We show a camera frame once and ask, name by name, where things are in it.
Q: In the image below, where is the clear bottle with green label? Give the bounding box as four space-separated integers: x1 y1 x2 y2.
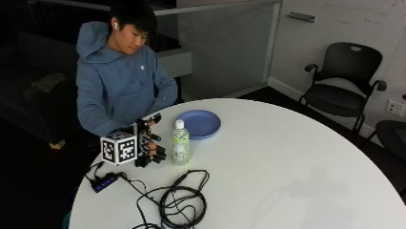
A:
170 118 192 166

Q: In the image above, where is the white cube with black markers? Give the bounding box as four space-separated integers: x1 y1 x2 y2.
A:
99 130 140 166

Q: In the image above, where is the blue round plate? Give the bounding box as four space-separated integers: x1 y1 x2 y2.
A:
176 109 222 141

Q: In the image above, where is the blue hooded sweatshirt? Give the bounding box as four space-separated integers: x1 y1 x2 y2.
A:
75 20 178 138

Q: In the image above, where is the the person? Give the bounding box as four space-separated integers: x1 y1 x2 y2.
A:
75 0 178 138

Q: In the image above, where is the black hub with blue lights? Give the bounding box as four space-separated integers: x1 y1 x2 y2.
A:
89 172 121 194

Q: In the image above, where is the yellow block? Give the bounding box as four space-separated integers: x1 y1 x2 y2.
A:
48 138 68 151

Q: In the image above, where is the frosted glass partition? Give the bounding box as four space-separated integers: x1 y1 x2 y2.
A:
153 0 285 102

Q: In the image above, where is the dark sofa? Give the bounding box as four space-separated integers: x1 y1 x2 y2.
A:
0 31 81 144

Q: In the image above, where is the black office chair with armrests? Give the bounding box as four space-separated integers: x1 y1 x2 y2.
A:
298 41 389 136

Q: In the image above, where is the thin black cable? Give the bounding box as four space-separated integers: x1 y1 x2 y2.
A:
84 161 105 180

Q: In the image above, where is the black coiled cable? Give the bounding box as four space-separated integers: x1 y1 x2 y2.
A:
131 169 210 229

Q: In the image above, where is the grey wall tray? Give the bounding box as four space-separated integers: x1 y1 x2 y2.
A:
284 10 317 24

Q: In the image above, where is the white wall outlet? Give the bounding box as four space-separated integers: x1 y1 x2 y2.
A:
385 99 406 117

